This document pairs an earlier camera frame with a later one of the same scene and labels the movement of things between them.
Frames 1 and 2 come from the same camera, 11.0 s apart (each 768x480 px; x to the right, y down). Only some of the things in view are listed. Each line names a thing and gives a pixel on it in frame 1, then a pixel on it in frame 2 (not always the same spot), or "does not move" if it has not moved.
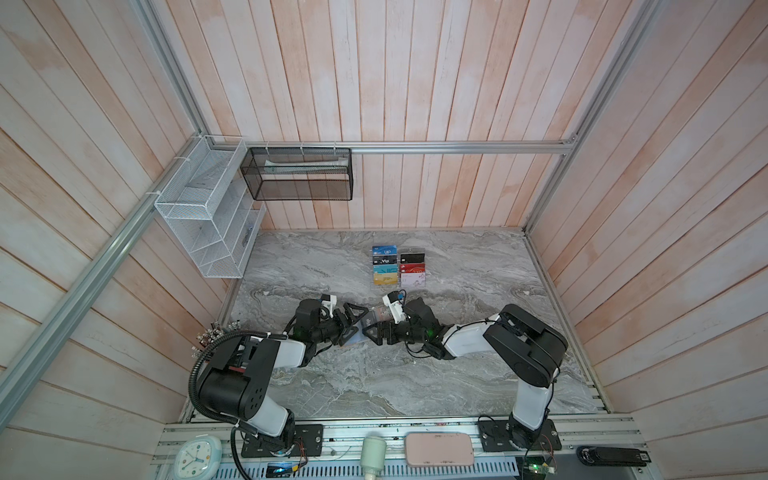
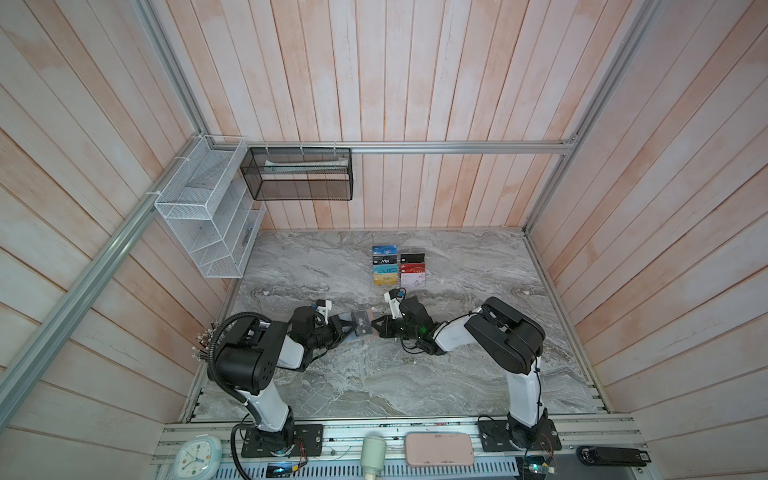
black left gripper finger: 352,318 -> 340,322
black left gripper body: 331,328 does not move
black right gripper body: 404,331 does not move
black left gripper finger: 348,334 does not move
